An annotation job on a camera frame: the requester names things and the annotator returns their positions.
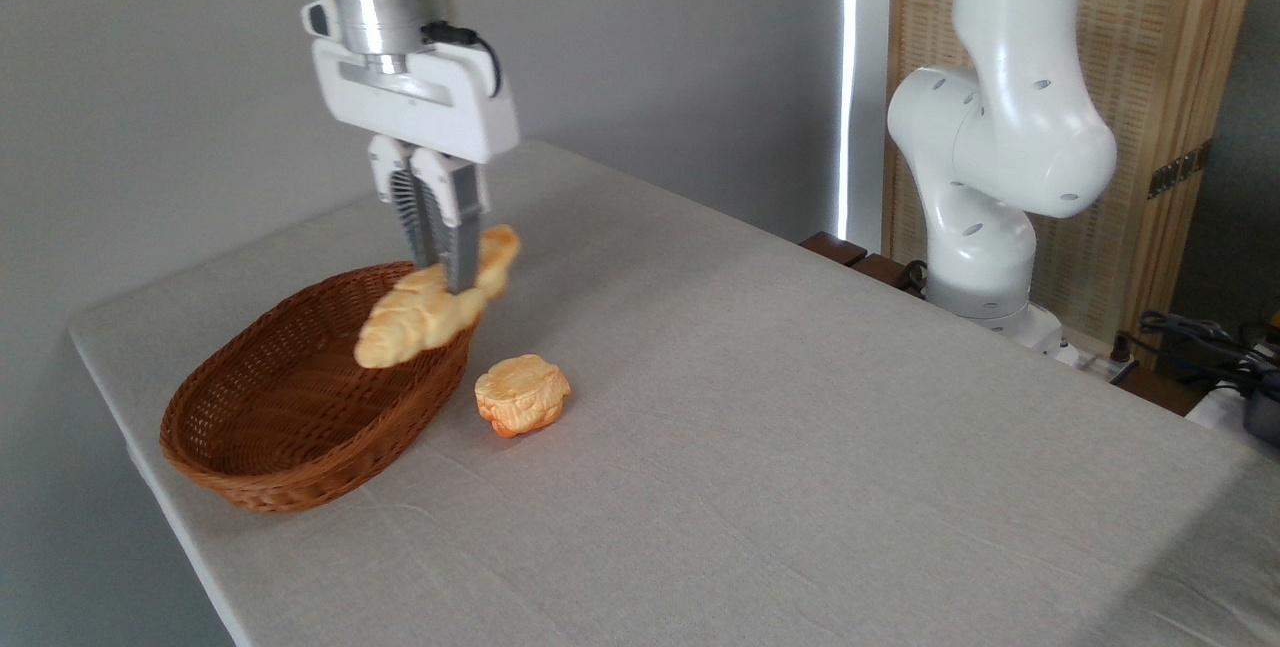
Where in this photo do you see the black cable bundle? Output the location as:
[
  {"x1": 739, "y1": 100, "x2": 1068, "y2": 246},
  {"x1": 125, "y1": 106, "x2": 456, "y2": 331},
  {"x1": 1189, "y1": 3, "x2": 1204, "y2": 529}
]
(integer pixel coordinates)
[{"x1": 1112, "y1": 310, "x2": 1280, "y2": 390}]

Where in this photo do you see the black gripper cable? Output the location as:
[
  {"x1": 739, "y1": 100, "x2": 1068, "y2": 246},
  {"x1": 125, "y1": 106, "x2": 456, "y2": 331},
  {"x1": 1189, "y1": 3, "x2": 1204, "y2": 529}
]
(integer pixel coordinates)
[{"x1": 422, "y1": 20, "x2": 501, "y2": 98}]

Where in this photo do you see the long braided bread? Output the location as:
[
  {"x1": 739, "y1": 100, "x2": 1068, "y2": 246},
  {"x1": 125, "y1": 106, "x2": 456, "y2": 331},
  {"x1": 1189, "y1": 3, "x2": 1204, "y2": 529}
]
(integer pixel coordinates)
[{"x1": 354, "y1": 224, "x2": 522, "y2": 370}]

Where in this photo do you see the grey tablecloth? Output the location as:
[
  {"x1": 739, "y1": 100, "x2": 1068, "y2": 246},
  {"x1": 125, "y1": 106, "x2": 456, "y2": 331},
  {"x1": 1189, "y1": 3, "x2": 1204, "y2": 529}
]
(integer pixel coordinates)
[{"x1": 68, "y1": 139, "x2": 1280, "y2": 647}]

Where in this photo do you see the wooden rattan folding screen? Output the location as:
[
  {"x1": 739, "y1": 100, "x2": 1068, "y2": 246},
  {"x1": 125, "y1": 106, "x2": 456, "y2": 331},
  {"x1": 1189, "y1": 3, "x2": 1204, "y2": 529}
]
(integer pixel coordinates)
[{"x1": 882, "y1": 0, "x2": 1266, "y2": 348}]

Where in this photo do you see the dark brown wooden block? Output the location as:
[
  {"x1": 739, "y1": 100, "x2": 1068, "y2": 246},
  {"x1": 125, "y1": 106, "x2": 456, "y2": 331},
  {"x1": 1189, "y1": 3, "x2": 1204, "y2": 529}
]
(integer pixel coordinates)
[
  {"x1": 800, "y1": 232, "x2": 869, "y2": 268},
  {"x1": 850, "y1": 253, "x2": 926, "y2": 295}
]

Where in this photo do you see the dark metal screen hinge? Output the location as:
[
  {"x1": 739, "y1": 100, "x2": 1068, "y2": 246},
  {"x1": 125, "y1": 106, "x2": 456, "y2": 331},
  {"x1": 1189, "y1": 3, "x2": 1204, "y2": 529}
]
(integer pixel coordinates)
[{"x1": 1148, "y1": 140, "x2": 1214, "y2": 200}]

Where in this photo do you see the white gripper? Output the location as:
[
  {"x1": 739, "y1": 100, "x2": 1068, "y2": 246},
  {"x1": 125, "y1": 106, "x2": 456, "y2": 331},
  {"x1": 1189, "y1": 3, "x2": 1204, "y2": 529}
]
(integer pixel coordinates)
[{"x1": 302, "y1": 0, "x2": 521, "y2": 294}]

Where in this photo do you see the brown wicker basket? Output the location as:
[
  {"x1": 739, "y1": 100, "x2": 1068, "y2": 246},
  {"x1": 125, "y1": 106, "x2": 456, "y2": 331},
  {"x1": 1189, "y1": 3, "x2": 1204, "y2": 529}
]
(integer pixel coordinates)
[{"x1": 160, "y1": 261, "x2": 482, "y2": 514}]

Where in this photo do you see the round orange bread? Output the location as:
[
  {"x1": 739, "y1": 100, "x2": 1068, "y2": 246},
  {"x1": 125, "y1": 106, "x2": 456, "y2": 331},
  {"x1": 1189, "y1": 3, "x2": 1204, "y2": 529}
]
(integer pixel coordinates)
[{"x1": 474, "y1": 354, "x2": 573, "y2": 439}]

